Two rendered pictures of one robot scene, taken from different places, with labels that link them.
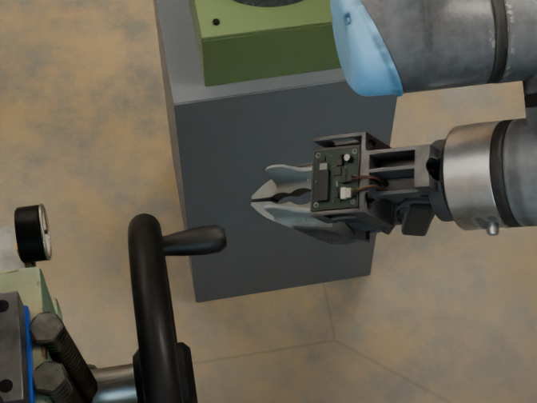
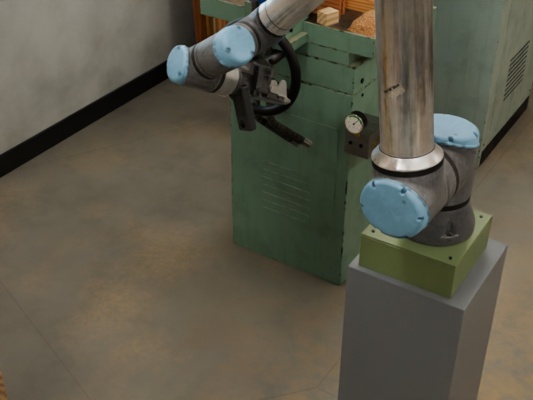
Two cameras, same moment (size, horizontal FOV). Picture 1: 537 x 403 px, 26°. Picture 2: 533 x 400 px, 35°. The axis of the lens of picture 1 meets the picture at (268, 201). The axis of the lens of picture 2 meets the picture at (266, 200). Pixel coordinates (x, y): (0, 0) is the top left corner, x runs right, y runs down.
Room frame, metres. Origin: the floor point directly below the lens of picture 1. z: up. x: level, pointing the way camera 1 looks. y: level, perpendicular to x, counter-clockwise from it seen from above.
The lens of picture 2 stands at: (1.91, -1.51, 1.83)
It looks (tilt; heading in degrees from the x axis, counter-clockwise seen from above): 34 degrees down; 132
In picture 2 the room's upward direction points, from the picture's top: straight up
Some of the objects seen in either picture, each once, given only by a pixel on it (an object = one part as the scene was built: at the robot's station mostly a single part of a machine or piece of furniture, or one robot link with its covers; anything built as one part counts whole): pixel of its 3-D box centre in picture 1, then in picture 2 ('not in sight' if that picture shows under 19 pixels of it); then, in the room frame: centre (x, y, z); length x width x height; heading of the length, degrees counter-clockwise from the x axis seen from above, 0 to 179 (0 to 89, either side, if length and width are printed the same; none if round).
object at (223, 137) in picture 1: (268, 122); (417, 337); (1.08, 0.00, 0.27); 0.30 x 0.30 x 0.55; 10
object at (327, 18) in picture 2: not in sight; (327, 17); (0.48, 0.31, 0.92); 0.05 x 0.04 x 0.04; 81
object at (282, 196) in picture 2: not in sight; (329, 140); (0.33, 0.54, 0.35); 0.58 x 0.45 x 0.71; 99
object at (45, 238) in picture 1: (30, 238); (356, 124); (0.64, 0.26, 0.65); 0.06 x 0.04 x 0.08; 9
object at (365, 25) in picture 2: not in sight; (370, 19); (0.59, 0.37, 0.92); 0.14 x 0.09 x 0.04; 99
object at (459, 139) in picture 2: not in sight; (441, 157); (1.08, -0.01, 0.83); 0.17 x 0.15 x 0.18; 98
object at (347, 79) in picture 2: not in sight; (335, 32); (0.33, 0.55, 0.76); 0.57 x 0.45 x 0.09; 99
